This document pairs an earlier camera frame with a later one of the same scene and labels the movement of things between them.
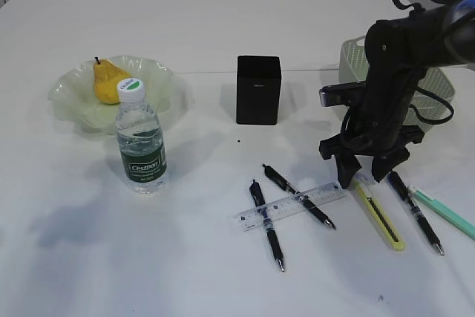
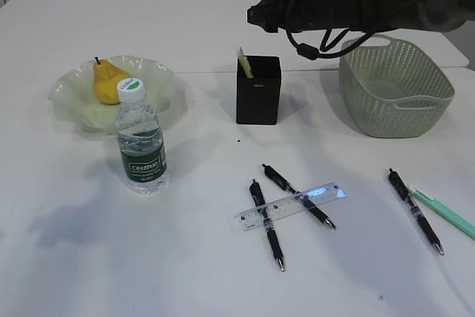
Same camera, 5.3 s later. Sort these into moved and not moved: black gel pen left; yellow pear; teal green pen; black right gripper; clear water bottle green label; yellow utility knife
Moved: yellow utility knife; black right gripper
Not moved: yellow pear; black gel pen left; clear water bottle green label; teal green pen
